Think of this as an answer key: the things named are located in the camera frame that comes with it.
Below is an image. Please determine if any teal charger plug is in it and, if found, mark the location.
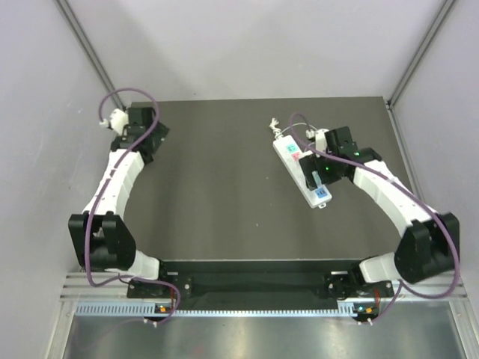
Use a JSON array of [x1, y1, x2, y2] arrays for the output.
[[311, 171, 323, 188]]

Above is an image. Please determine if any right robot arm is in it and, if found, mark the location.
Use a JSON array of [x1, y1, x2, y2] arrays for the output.
[[299, 126, 460, 296]]

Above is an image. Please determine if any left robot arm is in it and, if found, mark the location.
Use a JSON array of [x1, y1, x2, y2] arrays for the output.
[[68, 107, 170, 297]]

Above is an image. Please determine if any white power strip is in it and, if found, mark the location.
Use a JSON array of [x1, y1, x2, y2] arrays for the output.
[[272, 135, 332, 209]]

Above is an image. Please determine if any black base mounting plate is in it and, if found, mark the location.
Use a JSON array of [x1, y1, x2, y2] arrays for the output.
[[126, 260, 394, 310]]

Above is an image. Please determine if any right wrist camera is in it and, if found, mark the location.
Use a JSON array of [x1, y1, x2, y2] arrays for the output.
[[305, 129, 329, 152]]

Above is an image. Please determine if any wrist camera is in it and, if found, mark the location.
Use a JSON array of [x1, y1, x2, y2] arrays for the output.
[[305, 129, 329, 152], [99, 108, 129, 135]]

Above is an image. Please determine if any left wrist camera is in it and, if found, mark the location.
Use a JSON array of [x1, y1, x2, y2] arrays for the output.
[[99, 108, 129, 135]]

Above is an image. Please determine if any white power strip cord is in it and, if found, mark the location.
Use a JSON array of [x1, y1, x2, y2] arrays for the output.
[[267, 117, 285, 138]]

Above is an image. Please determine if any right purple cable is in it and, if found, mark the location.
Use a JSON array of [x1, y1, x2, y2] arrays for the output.
[[289, 112, 460, 322]]

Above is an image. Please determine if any aluminium front rail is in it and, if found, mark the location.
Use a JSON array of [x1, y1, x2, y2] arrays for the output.
[[59, 271, 132, 304]]

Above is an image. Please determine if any left aluminium frame post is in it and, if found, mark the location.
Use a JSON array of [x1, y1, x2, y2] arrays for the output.
[[53, 0, 116, 93]]

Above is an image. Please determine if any aluminium frame post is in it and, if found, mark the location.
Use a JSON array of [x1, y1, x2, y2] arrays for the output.
[[387, 0, 460, 109], [53, 0, 116, 93]]

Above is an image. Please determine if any slotted cable duct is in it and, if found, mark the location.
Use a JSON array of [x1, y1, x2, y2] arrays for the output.
[[75, 301, 375, 318]]

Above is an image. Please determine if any right aluminium frame post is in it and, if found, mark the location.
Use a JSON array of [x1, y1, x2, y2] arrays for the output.
[[387, 0, 460, 109]]

